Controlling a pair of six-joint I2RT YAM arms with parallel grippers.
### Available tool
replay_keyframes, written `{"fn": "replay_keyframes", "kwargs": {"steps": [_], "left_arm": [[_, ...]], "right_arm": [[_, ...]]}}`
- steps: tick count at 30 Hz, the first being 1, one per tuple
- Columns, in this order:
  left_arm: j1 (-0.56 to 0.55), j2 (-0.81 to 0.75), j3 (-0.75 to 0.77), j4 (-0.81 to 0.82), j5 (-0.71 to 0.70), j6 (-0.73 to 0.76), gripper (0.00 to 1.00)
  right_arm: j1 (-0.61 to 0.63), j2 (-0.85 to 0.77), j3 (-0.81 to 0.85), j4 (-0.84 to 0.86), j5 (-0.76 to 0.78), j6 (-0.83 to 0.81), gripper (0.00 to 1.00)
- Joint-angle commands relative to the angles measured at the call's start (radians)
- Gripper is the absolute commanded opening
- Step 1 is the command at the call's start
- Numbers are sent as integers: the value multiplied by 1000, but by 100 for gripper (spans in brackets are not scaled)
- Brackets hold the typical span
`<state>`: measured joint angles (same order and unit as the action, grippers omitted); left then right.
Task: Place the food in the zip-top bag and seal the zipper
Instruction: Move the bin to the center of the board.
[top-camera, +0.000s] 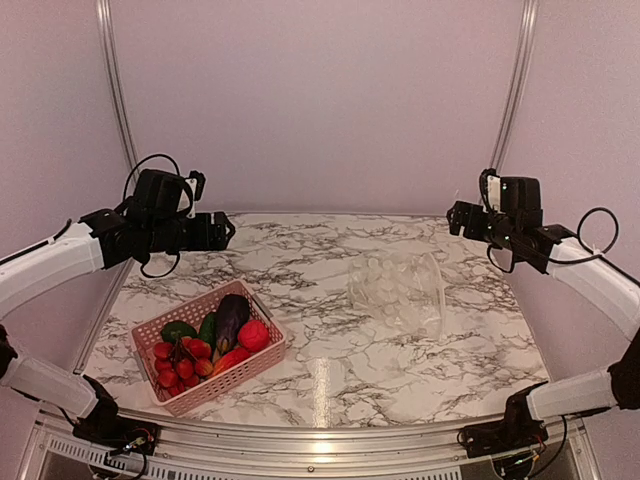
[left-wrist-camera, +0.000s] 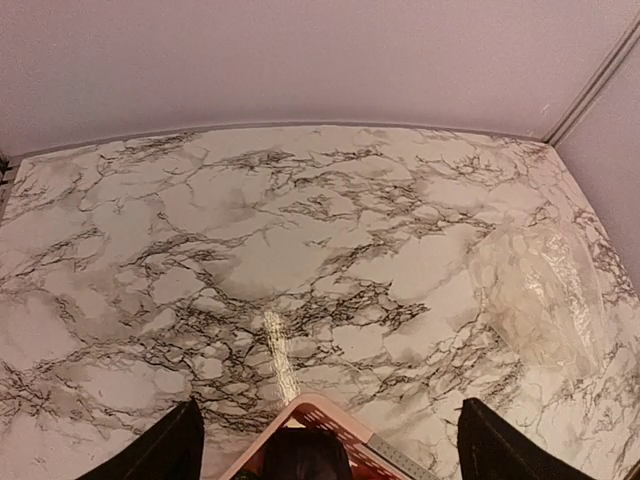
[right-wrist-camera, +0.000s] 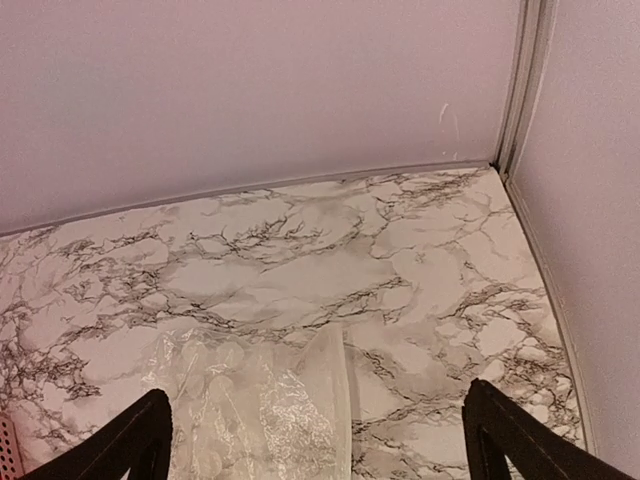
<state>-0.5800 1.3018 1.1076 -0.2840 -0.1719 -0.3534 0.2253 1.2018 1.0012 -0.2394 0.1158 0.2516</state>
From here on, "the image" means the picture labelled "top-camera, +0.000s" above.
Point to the red toy ball fruit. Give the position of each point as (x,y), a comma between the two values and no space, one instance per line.
(254,336)

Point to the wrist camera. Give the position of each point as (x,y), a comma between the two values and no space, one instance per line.
(490,190)
(192,193)

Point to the green toy pepper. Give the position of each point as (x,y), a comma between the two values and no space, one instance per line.
(175,330)

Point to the purple toy eggplant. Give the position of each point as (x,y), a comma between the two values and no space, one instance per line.
(232,314)

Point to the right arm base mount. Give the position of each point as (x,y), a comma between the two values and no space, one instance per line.
(495,437)

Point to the red cherry bunch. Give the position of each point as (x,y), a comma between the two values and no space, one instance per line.
(183,365)

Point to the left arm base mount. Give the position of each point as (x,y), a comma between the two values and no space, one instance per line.
(121,434)

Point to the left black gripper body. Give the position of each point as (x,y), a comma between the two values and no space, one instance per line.
(165,236)

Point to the left aluminium corner post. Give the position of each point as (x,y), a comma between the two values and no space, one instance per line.
(109,49)

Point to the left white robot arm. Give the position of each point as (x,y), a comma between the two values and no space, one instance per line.
(159,217)

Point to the pink perforated plastic basket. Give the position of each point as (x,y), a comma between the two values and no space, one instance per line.
(146,335)

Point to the aluminium front frame rail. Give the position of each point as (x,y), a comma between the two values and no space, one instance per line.
(194,449)

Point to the aluminium corner post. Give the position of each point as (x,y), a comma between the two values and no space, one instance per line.
(517,83)
(109,49)

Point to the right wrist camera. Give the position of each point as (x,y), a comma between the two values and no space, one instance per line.
(490,190)

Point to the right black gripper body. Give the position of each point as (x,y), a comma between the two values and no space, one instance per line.
(475,230)

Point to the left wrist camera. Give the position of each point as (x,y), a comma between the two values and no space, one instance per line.
(192,193)

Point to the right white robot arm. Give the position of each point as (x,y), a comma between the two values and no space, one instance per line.
(509,217)

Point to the clear zip top bag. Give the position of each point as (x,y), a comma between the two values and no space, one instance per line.
(403,291)

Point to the right aluminium corner post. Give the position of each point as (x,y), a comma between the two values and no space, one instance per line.
(517,83)

